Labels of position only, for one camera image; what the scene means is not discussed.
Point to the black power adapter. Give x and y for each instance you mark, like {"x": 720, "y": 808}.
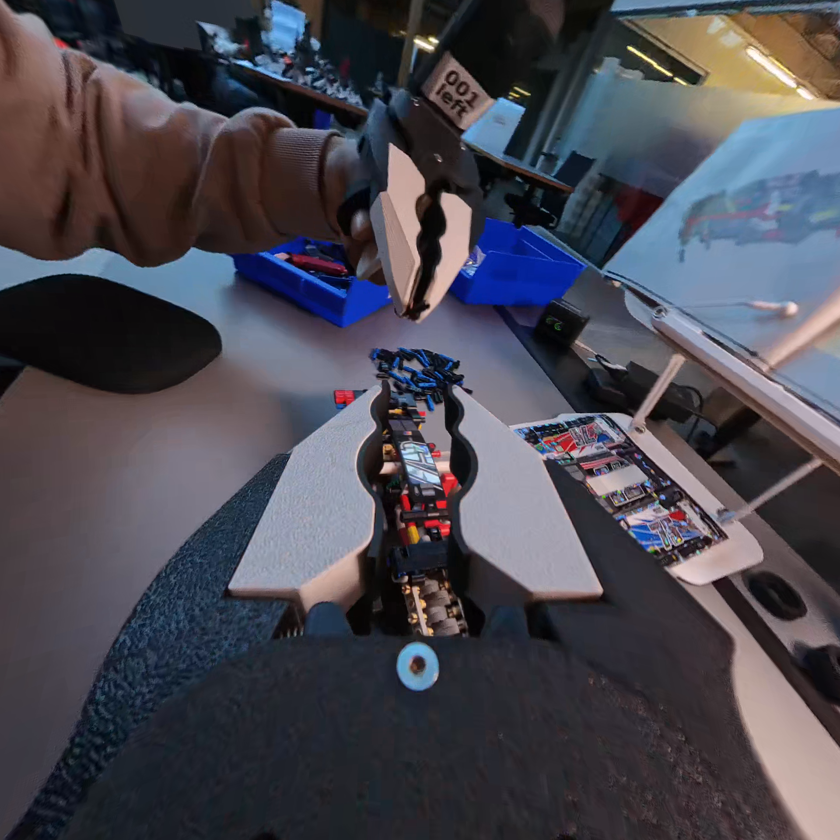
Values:
{"x": 663, "y": 390}
{"x": 604, "y": 387}

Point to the black rubber tire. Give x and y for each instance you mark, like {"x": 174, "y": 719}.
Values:
{"x": 823, "y": 666}
{"x": 778, "y": 594}

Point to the black padded armrest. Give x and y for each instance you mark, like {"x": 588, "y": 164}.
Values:
{"x": 98, "y": 334}

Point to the lego instruction booklet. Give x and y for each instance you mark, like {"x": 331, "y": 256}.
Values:
{"x": 754, "y": 216}

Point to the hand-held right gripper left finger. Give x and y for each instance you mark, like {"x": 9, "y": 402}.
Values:
{"x": 308, "y": 518}

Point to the white stand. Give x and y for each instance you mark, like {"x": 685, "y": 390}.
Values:
{"x": 722, "y": 564}

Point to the lego race car model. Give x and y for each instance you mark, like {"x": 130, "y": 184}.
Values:
{"x": 420, "y": 472}

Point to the holographic sticker sheet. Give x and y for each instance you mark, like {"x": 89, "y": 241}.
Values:
{"x": 617, "y": 485}

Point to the pile of black blue pins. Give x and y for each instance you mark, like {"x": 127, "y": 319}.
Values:
{"x": 420, "y": 367}

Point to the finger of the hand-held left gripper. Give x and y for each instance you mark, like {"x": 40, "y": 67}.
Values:
{"x": 456, "y": 229}
{"x": 394, "y": 216}

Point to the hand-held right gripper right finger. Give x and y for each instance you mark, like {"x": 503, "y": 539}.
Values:
{"x": 518, "y": 525}

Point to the wooden table with parts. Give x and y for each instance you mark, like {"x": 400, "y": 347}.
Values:
{"x": 295, "y": 72}

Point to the blue storage bin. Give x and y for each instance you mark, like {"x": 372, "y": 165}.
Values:
{"x": 308, "y": 295}
{"x": 525, "y": 269}

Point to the person's left forearm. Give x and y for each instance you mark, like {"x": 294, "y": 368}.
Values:
{"x": 131, "y": 164}

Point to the black charger green light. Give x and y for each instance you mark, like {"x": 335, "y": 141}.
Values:
{"x": 561, "y": 321}

